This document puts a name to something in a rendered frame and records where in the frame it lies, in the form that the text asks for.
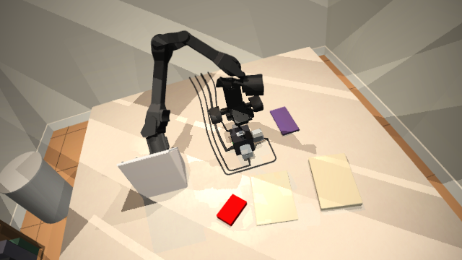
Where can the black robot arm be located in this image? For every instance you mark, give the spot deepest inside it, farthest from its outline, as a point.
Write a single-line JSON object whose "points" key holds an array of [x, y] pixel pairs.
{"points": [[157, 116]]}

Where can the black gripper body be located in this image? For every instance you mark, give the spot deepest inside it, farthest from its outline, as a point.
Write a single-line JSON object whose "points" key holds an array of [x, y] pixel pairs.
{"points": [[216, 113]]}

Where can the red rectangular block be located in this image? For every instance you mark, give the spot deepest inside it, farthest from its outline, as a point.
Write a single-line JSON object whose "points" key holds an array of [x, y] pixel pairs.
{"points": [[231, 210]]}

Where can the purple flat rectangular slab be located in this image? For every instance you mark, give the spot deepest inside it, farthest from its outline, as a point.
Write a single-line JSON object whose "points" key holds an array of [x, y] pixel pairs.
{"points": [[284, 120]]}

